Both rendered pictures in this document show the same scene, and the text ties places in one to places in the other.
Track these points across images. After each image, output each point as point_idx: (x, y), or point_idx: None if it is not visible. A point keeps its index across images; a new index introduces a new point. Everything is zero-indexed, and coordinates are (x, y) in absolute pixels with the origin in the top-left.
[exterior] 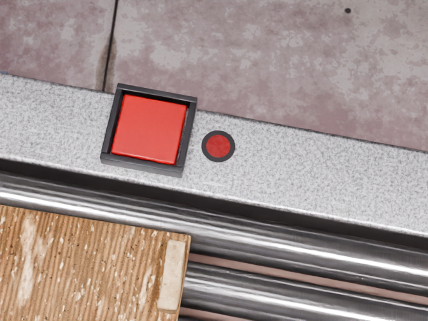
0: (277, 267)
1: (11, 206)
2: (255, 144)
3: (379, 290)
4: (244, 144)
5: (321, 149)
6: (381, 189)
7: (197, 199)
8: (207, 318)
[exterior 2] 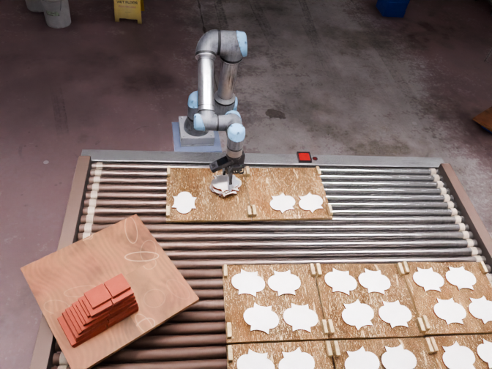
0: (330, 173)
1: None
2: (320, 157)
3: None
4: (318, 157)
5: (330, 157)
6: (341, 160)
7: (314, 166)
8: None
